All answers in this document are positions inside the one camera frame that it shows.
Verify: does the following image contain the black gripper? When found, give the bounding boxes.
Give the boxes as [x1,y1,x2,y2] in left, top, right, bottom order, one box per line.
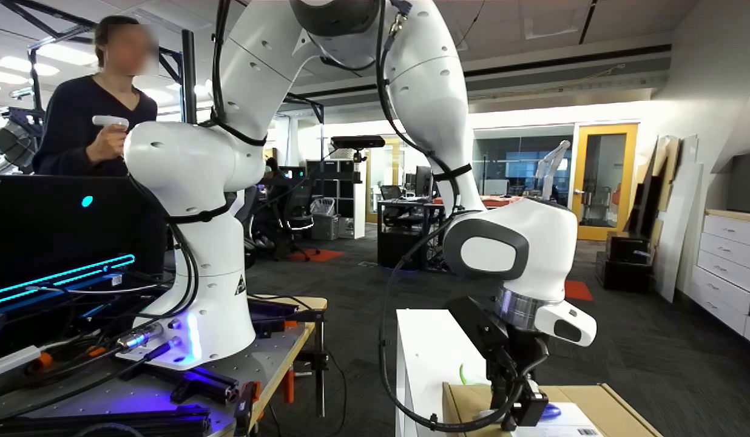
[444,293,554,434]

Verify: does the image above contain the person's hand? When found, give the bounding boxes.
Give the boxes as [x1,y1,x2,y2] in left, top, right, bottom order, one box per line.
[86,124,133,167]

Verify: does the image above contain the white paper label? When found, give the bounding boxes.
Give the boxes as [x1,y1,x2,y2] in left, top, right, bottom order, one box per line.
[535,401,606,437]

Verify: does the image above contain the teal lit rail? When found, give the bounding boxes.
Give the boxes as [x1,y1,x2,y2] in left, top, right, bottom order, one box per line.
[0,249,142,314]

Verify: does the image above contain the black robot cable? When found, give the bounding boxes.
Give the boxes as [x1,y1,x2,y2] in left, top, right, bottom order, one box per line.
[371,0,524,437]

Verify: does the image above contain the person in dark sweater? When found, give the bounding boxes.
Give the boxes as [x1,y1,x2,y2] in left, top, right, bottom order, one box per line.
[29,11,163,179]

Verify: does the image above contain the black stereo camera bar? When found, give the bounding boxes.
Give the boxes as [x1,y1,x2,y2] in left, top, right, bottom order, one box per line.
[328,133,389,153]

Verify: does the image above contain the black work table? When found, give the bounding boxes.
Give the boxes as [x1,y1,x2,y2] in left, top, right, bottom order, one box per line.
[376,192,453,271]

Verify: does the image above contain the red floor mat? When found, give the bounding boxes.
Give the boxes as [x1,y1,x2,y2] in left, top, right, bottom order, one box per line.
[288,244,349,266]

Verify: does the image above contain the white drawer cabinet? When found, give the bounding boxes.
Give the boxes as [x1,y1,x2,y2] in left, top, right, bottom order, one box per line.
[684,207,750,351]

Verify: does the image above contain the brown cardboard box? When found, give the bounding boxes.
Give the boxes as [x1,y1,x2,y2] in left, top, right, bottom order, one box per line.
[439,382,663,437]

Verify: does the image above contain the black office chair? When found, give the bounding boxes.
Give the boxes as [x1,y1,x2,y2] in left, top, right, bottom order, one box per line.
[253,170,319,260]

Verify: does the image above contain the black floor box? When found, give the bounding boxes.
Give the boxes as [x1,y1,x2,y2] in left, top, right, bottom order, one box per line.
[602,233,657,295]

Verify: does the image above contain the white leaning board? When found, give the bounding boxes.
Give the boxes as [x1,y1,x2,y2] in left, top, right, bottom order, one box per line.
[650,133,710,305]

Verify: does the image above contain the yellow framed door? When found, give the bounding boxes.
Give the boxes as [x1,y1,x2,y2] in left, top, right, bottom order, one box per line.
[566,121,642,242]

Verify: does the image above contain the wooden leaning boards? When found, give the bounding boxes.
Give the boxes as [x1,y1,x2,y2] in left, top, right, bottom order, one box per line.
[629,135,678,244]

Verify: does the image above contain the white handheld controller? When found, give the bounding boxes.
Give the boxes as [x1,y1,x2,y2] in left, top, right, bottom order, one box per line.
[89,112,133,133]

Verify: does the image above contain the robot mounting table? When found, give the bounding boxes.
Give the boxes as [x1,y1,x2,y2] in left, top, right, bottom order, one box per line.
[0,290,332,437]

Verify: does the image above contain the orange floor mat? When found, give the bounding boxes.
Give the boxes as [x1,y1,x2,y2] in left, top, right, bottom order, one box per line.
[564,277,595,305]

